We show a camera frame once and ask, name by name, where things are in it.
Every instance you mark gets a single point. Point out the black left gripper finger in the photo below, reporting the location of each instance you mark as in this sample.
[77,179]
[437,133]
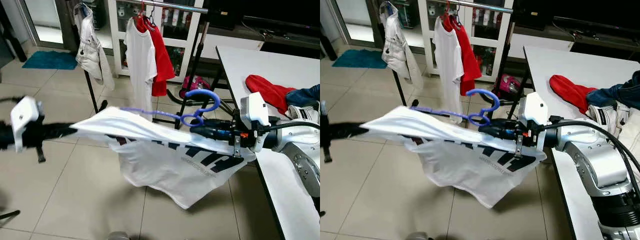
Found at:
[356,135]
[62,128]
[61,135]
[357,128]

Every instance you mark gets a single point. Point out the black television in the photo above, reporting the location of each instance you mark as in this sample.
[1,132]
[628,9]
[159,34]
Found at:
[270,10]
[580,10]

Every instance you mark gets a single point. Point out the chrome and black clothes rack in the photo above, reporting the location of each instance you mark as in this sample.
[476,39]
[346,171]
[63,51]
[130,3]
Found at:
[490,6]
[185,7]

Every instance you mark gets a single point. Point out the glass sliding door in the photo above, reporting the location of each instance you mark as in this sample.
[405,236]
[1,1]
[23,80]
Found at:
[45,20]
[355,20]

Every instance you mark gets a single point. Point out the teal floor mat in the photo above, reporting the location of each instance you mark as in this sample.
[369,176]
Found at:
[50,60]
[360,58]

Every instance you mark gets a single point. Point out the blue garment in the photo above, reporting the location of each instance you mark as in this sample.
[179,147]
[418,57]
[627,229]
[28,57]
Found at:
[615,95]
[305,95]

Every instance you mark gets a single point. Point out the red garment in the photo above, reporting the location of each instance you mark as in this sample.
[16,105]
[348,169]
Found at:
[267,92]
[570,92]

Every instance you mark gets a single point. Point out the plain white T-shirt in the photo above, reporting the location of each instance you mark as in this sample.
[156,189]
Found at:
[140,60]
[447,60]

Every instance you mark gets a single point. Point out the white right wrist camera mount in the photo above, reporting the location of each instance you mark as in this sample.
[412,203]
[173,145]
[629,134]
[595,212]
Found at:
[255,107]
[532,107]

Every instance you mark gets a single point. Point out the purple plastic hanger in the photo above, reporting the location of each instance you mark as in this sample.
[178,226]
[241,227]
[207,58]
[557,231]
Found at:
[202,92]
[487,91]

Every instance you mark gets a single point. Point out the grey robot foot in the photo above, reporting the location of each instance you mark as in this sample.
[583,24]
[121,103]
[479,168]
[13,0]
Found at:
[421,237]
[119,236]

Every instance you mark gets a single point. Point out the red T-shirt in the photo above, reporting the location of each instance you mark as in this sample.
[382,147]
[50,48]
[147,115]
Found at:
[164,60]
[472,55]

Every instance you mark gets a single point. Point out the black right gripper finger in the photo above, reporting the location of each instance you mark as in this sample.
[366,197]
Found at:
[210,124]
[495,124]
[492,135]
[207,135]

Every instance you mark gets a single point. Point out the white TV console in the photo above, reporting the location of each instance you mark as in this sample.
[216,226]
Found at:
[542,42]
[230,42]

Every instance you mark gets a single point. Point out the white printed T-shirt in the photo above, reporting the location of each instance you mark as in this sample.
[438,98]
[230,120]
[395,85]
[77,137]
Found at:
[160,170]
[450,170]

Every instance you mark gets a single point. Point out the grey curtain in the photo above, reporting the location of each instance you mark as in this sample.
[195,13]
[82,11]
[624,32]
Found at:
[67,22]
[376,20]

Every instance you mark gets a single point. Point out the pink vacuum cleaner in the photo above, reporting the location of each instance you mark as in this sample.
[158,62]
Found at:
[195,85]
[509,84]

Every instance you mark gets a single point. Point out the beige jacket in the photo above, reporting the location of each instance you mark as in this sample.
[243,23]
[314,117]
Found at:
[92,50]
[397,50]

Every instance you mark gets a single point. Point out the white glass-door cabinet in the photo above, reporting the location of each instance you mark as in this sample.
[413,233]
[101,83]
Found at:
[116,50]
[424,45]

